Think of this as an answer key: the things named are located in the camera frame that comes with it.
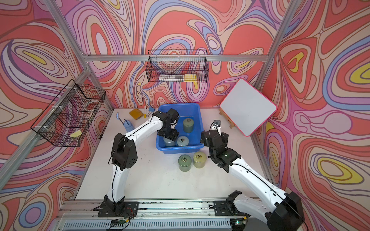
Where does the blue plastic basket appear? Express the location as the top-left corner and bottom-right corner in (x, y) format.
(156, 103), (204, 155)

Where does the wooden easel stand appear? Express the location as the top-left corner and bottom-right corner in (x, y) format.
(219, 108), (236, 129)

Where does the dark green tea canister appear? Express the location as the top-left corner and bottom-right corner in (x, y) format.
(178, 155), (192, 172)

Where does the white board pink frame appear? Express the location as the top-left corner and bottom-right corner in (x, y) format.
(220, 80), (277, 137)

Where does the yellow sponge in basket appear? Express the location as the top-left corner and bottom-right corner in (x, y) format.
(69, 130), (82, 139)

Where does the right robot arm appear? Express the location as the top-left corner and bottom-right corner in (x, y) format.
(200, 130), (305, 231)

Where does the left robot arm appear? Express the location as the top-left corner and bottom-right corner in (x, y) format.
(98, 108), (180, 218)

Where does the grey-blue tea canister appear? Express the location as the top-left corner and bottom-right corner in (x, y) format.
(163, 137), (176, 147)
(176, 136), (189, 146)

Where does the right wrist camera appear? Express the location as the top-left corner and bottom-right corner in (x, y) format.
(210, 120), (221, 133)

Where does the yellow-green tea canister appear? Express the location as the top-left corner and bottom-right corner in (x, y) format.
(193, 151), (207, 168)

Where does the black wire basket left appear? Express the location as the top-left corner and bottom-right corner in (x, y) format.
(30, 80), (106, 147)

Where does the black wire basket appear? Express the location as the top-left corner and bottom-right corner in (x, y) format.
(30, 80), (106, 147)
(145, 49), (209, 83)

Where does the blue binder clip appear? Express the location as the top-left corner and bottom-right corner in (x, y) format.
(147, 107), (155, 116)

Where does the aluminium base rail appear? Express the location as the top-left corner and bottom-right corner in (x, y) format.
(49, 198), (269, 231)

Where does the yellow box in basket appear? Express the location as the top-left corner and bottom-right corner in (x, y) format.
(184, 74), (198, 83)

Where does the black wire basket back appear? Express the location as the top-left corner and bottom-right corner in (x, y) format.
(145, 49), (209, 83)

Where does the olive green tea canister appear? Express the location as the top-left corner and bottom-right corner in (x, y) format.
(183, 118), (194, 133)

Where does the yellow sticky note pad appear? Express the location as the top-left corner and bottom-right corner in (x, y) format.
(129, 108), (144, 120)

